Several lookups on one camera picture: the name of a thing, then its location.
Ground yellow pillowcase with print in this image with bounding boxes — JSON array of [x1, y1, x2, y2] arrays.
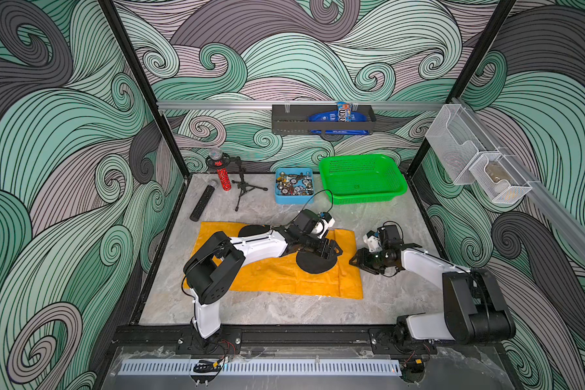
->
[[184, 221, 365, 301]]

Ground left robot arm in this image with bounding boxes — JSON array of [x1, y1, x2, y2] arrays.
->
[[183, 210, 343, 340]]

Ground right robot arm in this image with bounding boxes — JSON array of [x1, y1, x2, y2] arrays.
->
[[349, 224, 516, 347]]

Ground blue tray of small parts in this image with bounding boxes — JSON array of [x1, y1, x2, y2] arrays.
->
[[275, 167, 315, 205]]

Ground black mini tripod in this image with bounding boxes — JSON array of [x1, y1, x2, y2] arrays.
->
[[231, 157, 268, 211]]

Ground green plastic basket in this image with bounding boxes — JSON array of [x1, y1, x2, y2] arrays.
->
[[319, 154, 408, 205]]

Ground black remote control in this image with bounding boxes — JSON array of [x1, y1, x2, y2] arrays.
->
[[189, 185, 215, 222]]

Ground blue package on shelf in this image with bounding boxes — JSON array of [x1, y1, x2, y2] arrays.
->
[[308, 102, 368, 135]]

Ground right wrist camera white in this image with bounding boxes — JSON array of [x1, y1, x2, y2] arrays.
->
[[363, 231, 382, 253]]

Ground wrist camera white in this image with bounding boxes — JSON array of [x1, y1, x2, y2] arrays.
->
[[363, 231, 382, 253], [312, 212, 335, 239]]

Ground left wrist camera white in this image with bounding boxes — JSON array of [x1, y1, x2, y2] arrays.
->
[[312, 212, 335, 239]]

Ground black wall shelf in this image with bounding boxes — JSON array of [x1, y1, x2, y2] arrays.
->
[[271, 102, 377, 136]]

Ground white perforated cable duct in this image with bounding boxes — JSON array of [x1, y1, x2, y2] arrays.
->
[[118, 358, 402, 377]]

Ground small clear wall bin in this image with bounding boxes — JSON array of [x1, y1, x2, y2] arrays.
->
[[469, 152, 532, 206]]

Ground clear plastic wall bin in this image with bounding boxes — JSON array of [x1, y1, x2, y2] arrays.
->
[[426, 104, 493, 185]]

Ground black base frame rail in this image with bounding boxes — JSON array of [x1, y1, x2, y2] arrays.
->
[[111, 323, 503, 349]]

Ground aluminium rail back wall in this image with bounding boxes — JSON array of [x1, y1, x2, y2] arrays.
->
[[157, 99, 444, 111]]

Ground aluminium rail wall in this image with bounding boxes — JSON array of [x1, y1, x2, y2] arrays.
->
[[157, 99, 444, 111], [450, 97, 585, 263]]

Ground aluminium rail right wall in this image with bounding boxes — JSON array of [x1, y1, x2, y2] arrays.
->
[[450, 97, 585, 263]]

